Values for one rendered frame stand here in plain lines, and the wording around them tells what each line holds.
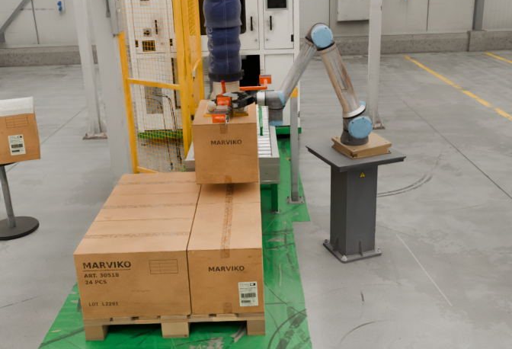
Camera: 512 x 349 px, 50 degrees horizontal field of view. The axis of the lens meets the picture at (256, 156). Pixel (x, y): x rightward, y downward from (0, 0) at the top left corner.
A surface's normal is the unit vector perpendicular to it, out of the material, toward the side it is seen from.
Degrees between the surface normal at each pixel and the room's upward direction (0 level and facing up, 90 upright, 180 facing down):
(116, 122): 90
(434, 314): 0
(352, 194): 90
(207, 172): 92
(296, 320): 0
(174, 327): 90
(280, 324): 0
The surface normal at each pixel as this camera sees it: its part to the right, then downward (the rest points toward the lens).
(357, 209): 0.34, 0.29
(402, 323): -0.04, -0.94
